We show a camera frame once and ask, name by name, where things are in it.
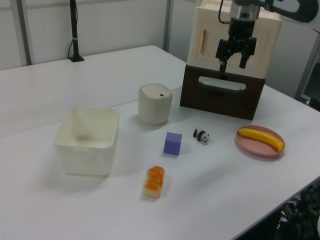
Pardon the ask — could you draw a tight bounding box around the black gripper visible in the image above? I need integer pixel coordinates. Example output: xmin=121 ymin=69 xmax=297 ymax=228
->
xmin=215 ymin=16 xmax=258 ymax=73

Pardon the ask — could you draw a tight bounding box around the cream plastic box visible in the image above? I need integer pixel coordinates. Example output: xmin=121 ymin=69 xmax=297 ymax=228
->
xmin=52 ymin=106 xmax=120 ymax=178

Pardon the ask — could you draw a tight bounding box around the cream plastic cabinet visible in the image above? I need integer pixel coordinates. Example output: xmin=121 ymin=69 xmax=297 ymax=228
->
xmin=186 ymin=0 xmax=284 ymax=79

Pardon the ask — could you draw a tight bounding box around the yellow toy banana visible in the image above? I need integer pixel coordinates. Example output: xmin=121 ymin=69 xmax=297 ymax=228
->
xmin=237 ymin=127 xmax=286 ymax=153

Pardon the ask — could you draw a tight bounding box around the small panda figurine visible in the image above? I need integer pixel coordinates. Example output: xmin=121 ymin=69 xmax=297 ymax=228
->
xmin=192 ymin=127 xmax=211 ymax=145

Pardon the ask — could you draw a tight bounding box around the cream lidded trash can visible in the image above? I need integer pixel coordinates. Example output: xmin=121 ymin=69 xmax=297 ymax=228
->
xmin=138 ymin=83 xmax=173 ymax=126

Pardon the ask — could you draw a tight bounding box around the pink round plate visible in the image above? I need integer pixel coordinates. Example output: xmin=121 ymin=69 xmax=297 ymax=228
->
xmin=234 ymin=125 xmax=286 ymax=161

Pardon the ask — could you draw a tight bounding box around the purple foam cube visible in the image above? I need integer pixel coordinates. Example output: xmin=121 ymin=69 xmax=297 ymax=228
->
xmin=163 ymin=131 xmax=183 ymax=156

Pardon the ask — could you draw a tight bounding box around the toy bread with orange glaze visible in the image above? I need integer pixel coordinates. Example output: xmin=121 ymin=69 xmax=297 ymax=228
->
xmin=142 ymin=165 xmax=166 ymax=199

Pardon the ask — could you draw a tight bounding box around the black chair under table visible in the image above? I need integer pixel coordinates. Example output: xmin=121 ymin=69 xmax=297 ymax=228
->
xmin=276 ymin=174 xmax=320 ymax=240

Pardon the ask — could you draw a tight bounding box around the white drawer handle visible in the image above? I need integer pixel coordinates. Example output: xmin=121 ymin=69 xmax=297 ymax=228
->
xmin=197 ymin=75 xmax=247 ymax=92

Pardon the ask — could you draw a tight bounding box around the copper cabinet door handle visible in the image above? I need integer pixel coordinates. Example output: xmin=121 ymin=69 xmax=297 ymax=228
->
xmin=199 ymin=28 xmax=208 ymax=54

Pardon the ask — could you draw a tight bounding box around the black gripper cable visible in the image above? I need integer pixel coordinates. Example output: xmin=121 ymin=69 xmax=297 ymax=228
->
xmin=217 ymin=0 xmax=234 ymax=25

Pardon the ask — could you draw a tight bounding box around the black camera stand pole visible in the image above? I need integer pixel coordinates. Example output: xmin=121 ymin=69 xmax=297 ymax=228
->
xmin=67 ymin=0 xmax=85 ymax=63

